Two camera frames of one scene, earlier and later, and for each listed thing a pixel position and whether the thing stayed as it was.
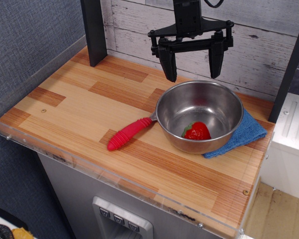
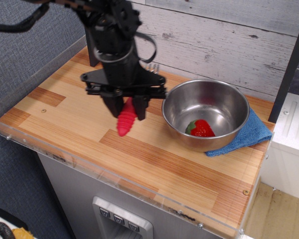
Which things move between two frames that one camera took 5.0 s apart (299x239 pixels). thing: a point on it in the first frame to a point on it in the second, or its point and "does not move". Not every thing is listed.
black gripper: [190, 32] to [121, 75]
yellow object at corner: [22, 233] does not move
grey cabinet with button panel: [94, 207] does not move
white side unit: [285, 164] does not move
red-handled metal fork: [124, 135] to [127, 118]
